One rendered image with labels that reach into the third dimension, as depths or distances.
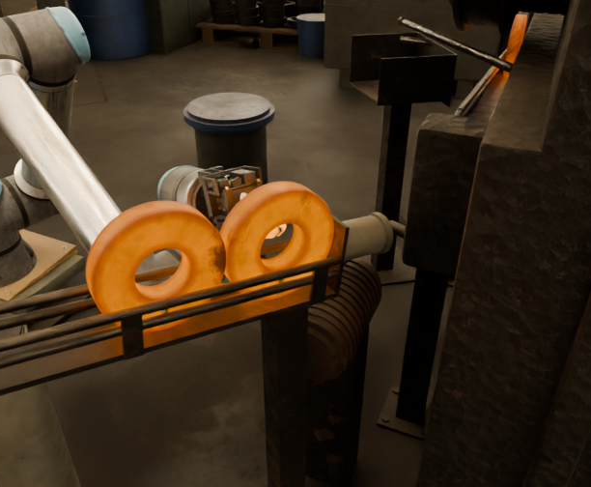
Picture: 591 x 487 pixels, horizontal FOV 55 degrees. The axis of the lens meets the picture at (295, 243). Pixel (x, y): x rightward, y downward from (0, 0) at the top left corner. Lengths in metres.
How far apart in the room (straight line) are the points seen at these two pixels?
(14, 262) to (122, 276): 1.16
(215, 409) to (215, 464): 0.16
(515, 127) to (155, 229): 0.39
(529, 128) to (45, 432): 0.86
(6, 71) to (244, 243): 0.66
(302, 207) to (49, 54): 0.72
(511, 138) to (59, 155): 0.74
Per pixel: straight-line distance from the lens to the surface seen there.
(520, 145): 0.60
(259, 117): 1.96
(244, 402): 1.46
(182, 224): 0.62
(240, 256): 0.68
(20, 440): 1.04
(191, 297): 0.65
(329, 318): 0.87
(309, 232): 0.71
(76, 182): 1.03
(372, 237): 0.78
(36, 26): 1.26
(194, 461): 1.37
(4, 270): 1.77
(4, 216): 1.71
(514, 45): 1.90
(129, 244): 0.61
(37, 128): 1.10
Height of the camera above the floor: 1.09
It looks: 33 degrees down
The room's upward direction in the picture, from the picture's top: straight up
